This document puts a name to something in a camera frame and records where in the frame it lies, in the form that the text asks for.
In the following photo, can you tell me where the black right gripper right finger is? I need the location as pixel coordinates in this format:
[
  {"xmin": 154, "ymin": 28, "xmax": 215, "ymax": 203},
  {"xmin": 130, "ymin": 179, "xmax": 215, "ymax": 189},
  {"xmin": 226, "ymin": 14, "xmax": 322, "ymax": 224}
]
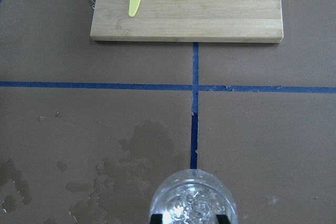
[{"xmin": 216, "ymin": 214, "xmax": 231, "ymax": 224}]

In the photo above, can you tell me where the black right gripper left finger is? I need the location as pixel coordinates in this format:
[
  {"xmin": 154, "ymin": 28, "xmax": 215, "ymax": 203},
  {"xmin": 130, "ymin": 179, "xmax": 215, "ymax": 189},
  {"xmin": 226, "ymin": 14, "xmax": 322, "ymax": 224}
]
[{"xmin": 150, "ymin": 214, "xmax": 163, "ymax": 224}]

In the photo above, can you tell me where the clear wine glass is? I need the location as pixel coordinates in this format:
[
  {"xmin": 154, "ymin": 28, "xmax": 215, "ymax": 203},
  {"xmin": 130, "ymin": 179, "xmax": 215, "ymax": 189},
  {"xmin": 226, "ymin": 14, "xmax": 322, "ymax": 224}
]
[{"xmin": 149, "ymin": 169, "xmax": 239, "ymax": 223}]

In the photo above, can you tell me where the bamboo cutting board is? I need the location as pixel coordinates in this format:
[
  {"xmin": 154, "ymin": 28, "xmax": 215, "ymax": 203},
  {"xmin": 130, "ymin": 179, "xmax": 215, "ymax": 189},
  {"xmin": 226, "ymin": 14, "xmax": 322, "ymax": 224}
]
[{"xmin": 90, "ymin": 0, "xmax": 284, "ymax": 43}]

